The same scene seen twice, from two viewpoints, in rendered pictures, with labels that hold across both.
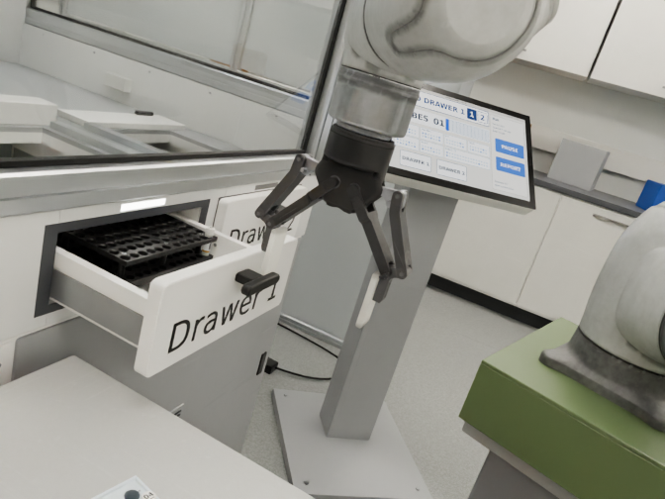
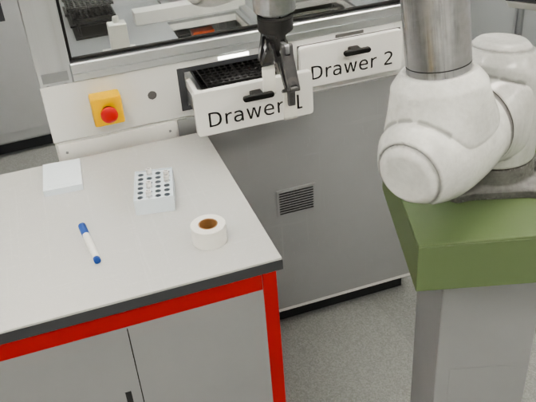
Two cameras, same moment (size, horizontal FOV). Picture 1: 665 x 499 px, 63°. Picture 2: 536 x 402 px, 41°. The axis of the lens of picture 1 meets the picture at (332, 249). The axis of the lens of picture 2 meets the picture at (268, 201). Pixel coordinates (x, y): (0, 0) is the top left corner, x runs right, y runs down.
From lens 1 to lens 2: 125 cm
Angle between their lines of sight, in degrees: 51
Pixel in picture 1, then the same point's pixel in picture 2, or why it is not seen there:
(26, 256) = (171, 83)
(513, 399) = not seen: hidden behind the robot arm
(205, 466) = (212, 176)
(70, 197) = (185, 56)
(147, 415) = (210, 156)
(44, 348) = (191, 126)
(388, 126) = (266, 12)
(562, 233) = not seen: outside the picture
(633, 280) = not seen: hidden behind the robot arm
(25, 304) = (176, 104)
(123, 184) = (216, 46)
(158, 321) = (196, 110)
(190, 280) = (210, 92)
